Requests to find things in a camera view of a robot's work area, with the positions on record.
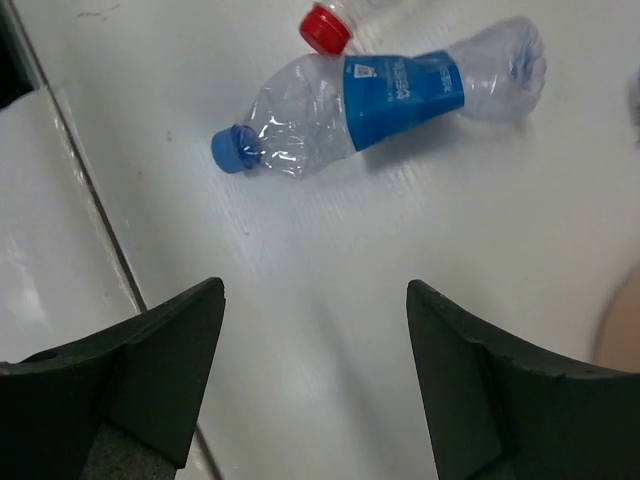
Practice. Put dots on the white taped cover sheet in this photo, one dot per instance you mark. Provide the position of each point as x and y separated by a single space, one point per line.
61 279

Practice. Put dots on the red label clear bottle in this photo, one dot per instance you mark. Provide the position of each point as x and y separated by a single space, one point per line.
329 26

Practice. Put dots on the blue label bottle blue cap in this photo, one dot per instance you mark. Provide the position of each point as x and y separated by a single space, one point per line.
320 109

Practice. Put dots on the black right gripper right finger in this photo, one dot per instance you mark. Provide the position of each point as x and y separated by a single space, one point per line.
500 407

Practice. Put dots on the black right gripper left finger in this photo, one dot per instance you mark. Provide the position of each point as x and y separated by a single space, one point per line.
122 403

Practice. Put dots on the orange plastic bin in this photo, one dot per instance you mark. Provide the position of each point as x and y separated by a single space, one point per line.
617 345

